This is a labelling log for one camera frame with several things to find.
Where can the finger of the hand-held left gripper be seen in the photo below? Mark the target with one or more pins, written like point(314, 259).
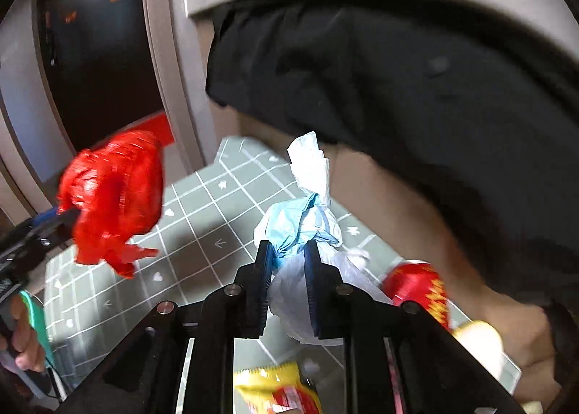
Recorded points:
point(43, 217)
point(54, 233)

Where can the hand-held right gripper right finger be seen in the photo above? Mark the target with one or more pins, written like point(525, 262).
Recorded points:
point(313, 278)

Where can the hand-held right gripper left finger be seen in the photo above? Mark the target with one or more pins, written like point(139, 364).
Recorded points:
point(266, 267)

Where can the white plastic bag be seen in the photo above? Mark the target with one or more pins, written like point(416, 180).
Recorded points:
point(289, 301)

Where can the light blue face mask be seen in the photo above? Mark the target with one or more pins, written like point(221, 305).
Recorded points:
point(294, 226)

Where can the red plastic bag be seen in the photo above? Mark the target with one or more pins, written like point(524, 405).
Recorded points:
point(113, 197)

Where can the red drink can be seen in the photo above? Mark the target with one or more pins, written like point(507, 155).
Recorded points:
point(416, 287)

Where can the white tissue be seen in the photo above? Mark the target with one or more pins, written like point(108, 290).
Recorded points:
point(310, 163)

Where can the person's left hand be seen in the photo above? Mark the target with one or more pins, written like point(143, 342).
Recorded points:
point(25, 348)

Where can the green grid mat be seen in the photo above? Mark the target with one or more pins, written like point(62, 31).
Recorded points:
point(199, 215)

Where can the yellow snack packet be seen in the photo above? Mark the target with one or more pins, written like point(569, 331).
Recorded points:
point(276, 389)

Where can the black jacket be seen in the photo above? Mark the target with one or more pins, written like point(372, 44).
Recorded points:
point(384, 93)

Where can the grey door frame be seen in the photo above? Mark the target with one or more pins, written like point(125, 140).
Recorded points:
point(174, 70)

